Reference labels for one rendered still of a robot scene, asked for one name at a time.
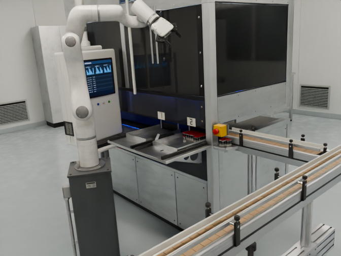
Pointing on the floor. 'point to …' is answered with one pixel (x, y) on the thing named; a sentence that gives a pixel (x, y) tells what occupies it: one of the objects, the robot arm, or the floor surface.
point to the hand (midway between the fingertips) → (174, 39)
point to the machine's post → (210, 100)
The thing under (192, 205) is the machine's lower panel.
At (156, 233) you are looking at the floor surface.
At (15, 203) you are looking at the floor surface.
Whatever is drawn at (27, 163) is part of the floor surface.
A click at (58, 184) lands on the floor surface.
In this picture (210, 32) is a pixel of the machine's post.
